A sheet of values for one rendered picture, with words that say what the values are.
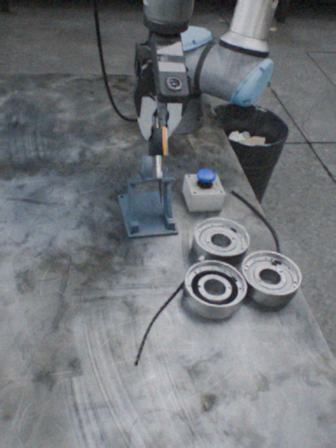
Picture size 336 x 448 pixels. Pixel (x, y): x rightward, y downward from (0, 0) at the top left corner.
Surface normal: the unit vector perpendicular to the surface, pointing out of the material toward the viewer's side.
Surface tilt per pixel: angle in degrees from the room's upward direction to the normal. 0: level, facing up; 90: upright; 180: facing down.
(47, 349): 0
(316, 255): 0
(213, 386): 0
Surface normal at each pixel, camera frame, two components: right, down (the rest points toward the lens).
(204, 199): 0.18, 0.66
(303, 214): 0.11, -0.75
